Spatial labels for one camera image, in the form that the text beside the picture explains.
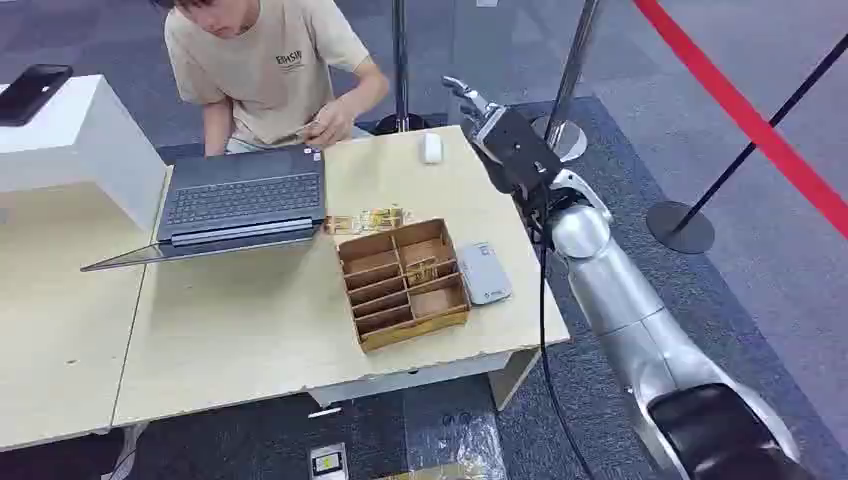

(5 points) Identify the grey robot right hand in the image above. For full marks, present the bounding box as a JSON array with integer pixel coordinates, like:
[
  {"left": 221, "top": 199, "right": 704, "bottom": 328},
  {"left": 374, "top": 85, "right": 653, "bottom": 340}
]
[{"left": 441, "top": 75, "right": 565, "bottom": 201}]

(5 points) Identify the person's left hand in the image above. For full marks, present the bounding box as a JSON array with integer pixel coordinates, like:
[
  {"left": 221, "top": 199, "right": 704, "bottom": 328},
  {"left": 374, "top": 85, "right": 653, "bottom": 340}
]
[{"left": 303, "top": 97, "right": 360, "bottom": 151}]

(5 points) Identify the chrome stanchion pole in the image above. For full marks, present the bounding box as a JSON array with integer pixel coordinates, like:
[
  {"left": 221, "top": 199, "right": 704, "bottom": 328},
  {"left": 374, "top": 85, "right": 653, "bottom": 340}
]
[{"left": 529, "top": 0, "right": 603, "bottom": 164}]

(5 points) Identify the person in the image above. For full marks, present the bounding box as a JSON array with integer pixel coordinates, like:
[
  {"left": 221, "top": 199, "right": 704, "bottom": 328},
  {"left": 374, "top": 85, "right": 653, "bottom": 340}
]
[{"left": 148, "top": 0, "right": 392, "bottom": 158}]

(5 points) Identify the dark stanchion pole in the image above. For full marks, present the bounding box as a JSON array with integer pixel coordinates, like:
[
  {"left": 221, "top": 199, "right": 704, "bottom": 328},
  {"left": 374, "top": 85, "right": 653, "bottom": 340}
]
[{"left": 372, "top": 0, "right": 433, "bottom": 136}]

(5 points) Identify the dark grey laptop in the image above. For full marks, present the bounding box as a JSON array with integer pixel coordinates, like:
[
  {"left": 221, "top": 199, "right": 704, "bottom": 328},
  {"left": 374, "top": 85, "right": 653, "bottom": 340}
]
[{"left": 80, "top": 143, "right": 329, "bottom": 274}]

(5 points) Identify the grey card reader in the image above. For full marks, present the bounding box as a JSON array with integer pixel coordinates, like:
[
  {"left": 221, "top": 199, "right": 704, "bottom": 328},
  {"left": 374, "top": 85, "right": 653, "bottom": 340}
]
[{"left": 456, "top": 241, "right": 513, "bottom": 307}]

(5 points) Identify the wooden card box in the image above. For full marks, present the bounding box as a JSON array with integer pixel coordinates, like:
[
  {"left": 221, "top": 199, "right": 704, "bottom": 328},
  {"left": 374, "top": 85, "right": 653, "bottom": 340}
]
[{"left": 335, "top": 217, "right": 472, "bottom": 354}]

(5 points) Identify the black slanted stanchion pole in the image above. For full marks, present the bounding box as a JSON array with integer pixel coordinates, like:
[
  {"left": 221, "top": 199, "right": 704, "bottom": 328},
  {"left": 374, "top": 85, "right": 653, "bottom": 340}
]
[{"left": 645, "top": 31, "right": 848, "bottom": 256}]

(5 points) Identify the pale desk leg panel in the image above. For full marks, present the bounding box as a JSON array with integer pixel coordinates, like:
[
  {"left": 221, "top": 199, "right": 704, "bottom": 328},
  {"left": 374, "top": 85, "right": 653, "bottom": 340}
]
[{"left": 486, "top": 347, "right": 543, "bottom": 413}]

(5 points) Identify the red barrier belt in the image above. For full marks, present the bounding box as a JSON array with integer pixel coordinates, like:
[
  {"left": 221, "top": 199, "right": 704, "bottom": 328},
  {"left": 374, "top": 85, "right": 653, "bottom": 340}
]
[{"left": 631, "top": 0, "right": 848, "bottom": 241}]

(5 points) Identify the white cabinet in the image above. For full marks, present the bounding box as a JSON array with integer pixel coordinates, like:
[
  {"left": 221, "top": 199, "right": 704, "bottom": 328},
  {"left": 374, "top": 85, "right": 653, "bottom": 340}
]
[{"left": 0, "top": 74, "right": 168, "bottom": 232}]

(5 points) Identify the black phone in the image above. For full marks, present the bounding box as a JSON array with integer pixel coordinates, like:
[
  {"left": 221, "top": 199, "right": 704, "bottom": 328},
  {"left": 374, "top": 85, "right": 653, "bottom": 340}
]
[{"left": 0, "top": 63, "right": 75, "bottom": 128}]

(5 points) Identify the clear plastic bag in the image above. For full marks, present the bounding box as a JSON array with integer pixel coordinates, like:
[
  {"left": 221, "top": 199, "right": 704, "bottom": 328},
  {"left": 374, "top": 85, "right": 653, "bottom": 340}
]
[{"left": 396, "top": 413, "right": 509, "bottom": 480}]

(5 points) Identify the floor socket plate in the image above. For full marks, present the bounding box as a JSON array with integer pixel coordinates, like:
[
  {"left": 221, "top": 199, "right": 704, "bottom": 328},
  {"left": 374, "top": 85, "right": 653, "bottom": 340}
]
[{"left": 307, "top": 441, "right": 350, "bottom": 480}]

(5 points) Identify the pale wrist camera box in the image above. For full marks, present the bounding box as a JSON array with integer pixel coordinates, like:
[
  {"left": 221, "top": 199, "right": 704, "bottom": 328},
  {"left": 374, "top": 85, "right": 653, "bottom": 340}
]
[{"left": 551, "top": 168, "right": 613, "bottom": 223}]

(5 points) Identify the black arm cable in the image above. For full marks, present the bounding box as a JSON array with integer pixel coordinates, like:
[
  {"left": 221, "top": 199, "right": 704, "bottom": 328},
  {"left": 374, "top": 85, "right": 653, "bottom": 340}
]
[{"left": 533, "top": 186, "right": 596, "bottom": 480}]

